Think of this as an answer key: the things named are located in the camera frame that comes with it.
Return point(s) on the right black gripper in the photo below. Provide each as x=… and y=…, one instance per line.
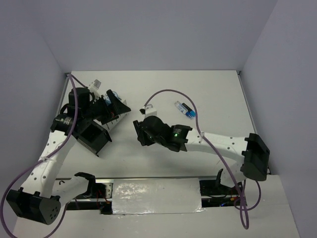
x=142, y=138

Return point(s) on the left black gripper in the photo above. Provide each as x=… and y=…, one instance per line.
x=111, y=112

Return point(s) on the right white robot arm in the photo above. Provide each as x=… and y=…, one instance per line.
x=250, y=154

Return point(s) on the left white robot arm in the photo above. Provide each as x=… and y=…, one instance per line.
x=86, y=119

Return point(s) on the white mesh organizer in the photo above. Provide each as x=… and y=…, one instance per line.
x=111, y=124

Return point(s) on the black mesh organizer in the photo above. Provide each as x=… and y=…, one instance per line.
x=93, y=138

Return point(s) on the blue capped pen pack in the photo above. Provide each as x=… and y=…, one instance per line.
x=185, y=110

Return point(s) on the silver foil cover plate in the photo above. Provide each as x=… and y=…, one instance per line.
x=156, y=196

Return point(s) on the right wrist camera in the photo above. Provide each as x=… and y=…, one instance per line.
x=148, y=110

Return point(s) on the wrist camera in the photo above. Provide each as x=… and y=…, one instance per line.
x=148, y=110
x=94, y=89

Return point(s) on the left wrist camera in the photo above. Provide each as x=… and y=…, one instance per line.
x=94, y=89

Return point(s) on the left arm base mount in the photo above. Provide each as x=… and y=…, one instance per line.
x=83, y=192

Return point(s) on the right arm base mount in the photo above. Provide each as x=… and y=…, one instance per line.
x=214, y=194

